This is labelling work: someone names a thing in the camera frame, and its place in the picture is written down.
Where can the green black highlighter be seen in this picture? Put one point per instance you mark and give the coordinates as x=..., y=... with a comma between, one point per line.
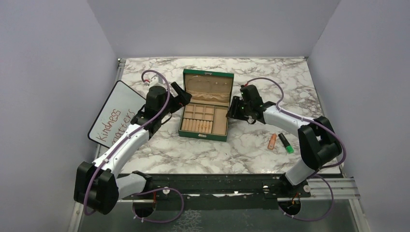
x=286, y=143

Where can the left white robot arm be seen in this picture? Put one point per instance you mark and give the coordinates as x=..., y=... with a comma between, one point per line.
x=98, y=184

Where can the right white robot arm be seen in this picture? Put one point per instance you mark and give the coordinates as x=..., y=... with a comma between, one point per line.
x=317, y=141

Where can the aluminium frame rail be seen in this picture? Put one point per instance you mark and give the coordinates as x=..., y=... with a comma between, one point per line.
x=332, y=207

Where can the white dry-erase board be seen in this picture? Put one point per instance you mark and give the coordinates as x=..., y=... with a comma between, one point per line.
x=122, y=104

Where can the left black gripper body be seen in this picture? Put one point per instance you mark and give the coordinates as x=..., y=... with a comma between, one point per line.
x=177, y=101

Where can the green jewelry box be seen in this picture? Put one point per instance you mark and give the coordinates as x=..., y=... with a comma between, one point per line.
x=205, y=116

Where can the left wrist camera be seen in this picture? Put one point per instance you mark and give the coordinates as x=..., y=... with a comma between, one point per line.
x=154, y=81

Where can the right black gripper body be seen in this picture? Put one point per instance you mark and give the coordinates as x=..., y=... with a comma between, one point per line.
x=239, y=109

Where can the black mounting rail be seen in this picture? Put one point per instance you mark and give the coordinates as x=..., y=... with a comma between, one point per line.
x=218, y=192

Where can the orange highlighter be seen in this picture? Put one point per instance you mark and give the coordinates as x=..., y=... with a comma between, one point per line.
x=272, y=142

